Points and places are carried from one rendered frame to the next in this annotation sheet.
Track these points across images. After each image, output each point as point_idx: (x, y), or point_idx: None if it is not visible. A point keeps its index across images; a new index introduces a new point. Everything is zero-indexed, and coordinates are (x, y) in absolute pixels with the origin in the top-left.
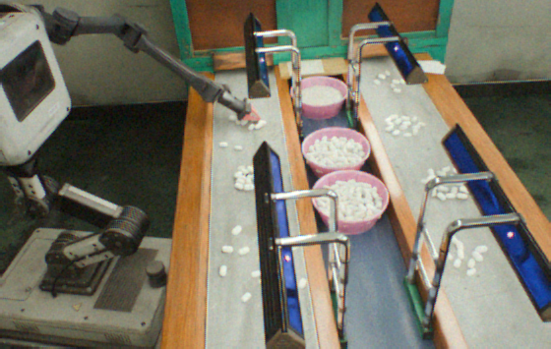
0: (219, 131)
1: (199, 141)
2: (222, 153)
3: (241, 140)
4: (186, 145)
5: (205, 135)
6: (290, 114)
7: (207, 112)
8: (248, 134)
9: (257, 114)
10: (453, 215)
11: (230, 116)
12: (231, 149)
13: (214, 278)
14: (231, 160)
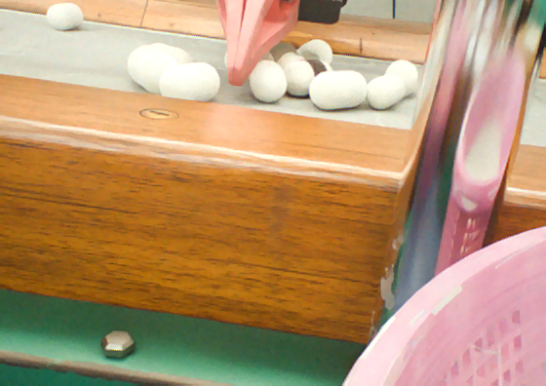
0: (217, 46)
1: None
2: (3, 19)
3: (69, 49)
4: None
5: None
6: (167, 126)
7: (375, 26)
8: (111, 65)
9: (228, 7)
10: None
11: (315, 39)
12: (6, 28)
13: None
14: None
